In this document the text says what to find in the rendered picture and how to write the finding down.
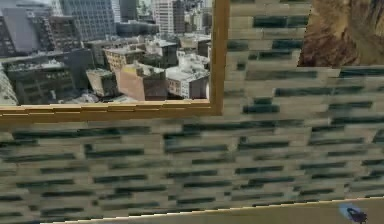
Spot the brown wall picture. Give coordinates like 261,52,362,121
297,0,384,68

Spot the small blue black object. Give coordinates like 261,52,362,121
338,203,369,224

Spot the wooden framed window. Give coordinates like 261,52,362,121
0,0,231,125

